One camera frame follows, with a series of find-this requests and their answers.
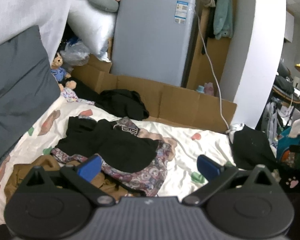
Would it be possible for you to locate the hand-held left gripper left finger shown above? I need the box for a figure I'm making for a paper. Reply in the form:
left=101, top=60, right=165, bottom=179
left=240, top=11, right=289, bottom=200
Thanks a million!
left=15, top=154, right=117, bottom=207

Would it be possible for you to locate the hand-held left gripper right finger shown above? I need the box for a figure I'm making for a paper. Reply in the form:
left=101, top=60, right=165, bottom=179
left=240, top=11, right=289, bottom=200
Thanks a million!
left=181, top=154, right=282, bottom=207

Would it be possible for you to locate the black sweatshirt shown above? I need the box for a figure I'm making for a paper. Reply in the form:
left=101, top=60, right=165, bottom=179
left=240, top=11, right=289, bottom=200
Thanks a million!
left=57, top=116, right=159, bottom=173

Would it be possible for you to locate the white printed bed sheet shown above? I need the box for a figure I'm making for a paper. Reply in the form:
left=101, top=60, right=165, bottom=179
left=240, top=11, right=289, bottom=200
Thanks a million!
left=0, top=97, right=240, bottom=225

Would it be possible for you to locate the brown garment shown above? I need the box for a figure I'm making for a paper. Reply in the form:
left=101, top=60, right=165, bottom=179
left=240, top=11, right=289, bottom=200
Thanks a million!
left=4, top=155, right=130, bottom=203

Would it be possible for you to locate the folded black garment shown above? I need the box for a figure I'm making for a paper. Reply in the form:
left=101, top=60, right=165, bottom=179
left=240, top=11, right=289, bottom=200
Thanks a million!
left=230, top=124, right=278, bottom=171

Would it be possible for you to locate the white power adapter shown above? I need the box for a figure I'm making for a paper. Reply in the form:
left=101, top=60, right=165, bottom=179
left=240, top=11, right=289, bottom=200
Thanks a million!
left=229, top=123, right=245, bottom=140

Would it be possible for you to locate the floral patterned garment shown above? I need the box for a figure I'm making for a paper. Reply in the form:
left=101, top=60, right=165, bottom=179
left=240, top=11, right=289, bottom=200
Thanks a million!
left=50, top=116, right=174, bottom=197

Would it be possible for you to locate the brown cardboard sheet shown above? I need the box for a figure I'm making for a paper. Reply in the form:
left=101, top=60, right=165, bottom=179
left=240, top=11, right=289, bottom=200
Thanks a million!
left=71, top=55, right=238, bottom=134

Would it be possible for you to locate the crumpled black garment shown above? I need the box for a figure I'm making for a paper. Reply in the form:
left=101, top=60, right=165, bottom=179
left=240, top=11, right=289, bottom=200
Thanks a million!
left=75, top=81, right=150, bottom=121

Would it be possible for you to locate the doll in floral dress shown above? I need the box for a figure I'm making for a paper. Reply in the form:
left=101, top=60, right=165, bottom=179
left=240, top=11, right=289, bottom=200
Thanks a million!
left=59, top=80, right=95, bottom=105

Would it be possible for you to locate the pink bottle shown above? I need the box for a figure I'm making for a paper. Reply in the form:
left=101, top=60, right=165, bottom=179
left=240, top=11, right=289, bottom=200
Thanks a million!
left=204, top=82, right=215, bottom=96

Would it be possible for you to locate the teal bag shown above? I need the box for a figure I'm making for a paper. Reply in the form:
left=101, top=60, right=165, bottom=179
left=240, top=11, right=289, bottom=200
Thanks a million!
left=276, top=126, right=300, bottom=165

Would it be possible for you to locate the black paw print plush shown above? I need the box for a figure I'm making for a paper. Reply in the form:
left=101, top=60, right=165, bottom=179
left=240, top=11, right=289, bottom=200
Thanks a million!
left=272, top=165, right=300, bottom=194

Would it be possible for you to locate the teddy bear blue shirt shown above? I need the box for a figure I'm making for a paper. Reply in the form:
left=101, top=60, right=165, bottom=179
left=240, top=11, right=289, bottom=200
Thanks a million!
left=51, top=52, right=72, bottom=82

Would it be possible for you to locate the brown wooden board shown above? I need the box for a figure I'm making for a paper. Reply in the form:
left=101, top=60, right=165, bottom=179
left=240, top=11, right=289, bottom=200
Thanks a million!
left=186, top=0, right=238, bottom=98

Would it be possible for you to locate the black bag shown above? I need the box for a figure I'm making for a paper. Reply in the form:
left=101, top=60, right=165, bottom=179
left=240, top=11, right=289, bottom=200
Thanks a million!
left=272, top=75, right=300, bottom=103

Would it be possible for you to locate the clear plastic bag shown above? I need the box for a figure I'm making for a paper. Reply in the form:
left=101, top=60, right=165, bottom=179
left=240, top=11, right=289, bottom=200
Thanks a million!
left=59, top=40, right=90, bottom=67

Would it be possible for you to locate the grey washing machine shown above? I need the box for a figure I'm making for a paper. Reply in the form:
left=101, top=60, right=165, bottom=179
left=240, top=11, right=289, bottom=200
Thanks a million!
left=111, top=0, right=200, bottom=88

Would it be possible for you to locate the white pillow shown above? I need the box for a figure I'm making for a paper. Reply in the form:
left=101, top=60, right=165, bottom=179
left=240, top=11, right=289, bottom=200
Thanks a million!
left=66, top=0, right=118, bottom=62

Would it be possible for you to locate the teal towel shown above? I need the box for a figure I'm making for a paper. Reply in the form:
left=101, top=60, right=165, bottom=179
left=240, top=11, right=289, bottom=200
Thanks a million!
left=213, top=0, right=233, bottom=40

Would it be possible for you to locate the grey neck pillow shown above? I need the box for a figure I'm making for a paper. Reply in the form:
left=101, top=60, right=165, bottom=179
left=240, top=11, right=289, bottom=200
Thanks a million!
left=87, top=0, right=120, bottom=12

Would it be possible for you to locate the white curtain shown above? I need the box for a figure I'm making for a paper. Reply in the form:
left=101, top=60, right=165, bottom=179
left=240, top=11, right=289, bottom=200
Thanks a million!
left=0, top=0, right=77, bottom=63

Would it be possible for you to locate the white cable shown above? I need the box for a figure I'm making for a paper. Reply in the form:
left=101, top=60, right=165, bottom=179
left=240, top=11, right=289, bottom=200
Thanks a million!
left=195, top=12, right=230, bottom=130

